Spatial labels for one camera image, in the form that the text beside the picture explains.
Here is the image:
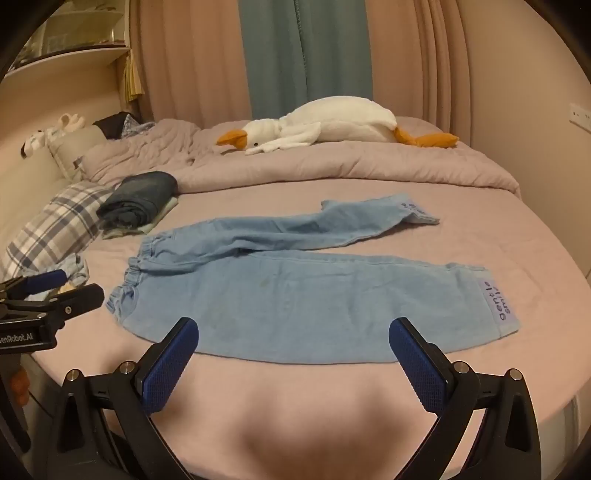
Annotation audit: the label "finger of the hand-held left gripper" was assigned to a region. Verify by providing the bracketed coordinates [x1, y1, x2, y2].
[0, 270, 68, 302]
[0, 283, 105, 325]

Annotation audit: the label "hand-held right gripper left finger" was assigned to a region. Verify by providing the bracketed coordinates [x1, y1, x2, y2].
[48, 316, 200, 480]

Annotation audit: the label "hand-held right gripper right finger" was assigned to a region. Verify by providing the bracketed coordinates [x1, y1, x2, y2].
[389, 318, 542, 480]

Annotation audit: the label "light blue pants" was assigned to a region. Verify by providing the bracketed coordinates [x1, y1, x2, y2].
[105, 193, 522, 365]

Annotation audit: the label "orange toy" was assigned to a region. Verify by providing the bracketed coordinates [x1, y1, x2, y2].
[10, 368, 30, 398]

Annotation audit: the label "plaid pillow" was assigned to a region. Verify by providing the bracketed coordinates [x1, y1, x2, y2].
[0, 181, 114, 278]

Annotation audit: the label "folded dark blue jeans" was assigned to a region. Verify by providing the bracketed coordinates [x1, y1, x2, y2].
[96, 171, 179, 228]

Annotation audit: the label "white dog plush toy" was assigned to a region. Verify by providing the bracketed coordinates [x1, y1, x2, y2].
[20, 128, 51, 158]

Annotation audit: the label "white bunny plush toy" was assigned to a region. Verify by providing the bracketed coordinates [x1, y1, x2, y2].
[50, 113, 86, 136]

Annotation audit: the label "dark clothing pile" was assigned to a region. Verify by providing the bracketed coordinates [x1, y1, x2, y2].
[92, 112, 131, 139]

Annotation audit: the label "blue checked garment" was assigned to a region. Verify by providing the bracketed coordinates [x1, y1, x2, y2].
[121, 115, 157, 138]

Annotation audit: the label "pink quilt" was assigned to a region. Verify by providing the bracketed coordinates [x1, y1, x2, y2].
[81, 116, 520, 199]

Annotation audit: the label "yellow hanging cloth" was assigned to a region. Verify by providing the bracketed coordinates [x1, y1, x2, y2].
[122, 56, 145, 105]

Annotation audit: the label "white goose plush toy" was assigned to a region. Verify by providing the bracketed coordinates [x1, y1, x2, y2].
[217, 95, 459, 156]

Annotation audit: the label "pink curtain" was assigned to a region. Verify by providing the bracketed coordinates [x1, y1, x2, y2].
[367, 0, 490, 121]
[131, 0, 253, 127]

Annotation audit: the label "teal curtain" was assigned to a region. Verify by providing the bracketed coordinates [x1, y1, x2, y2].
[237, 0, 373, 120]

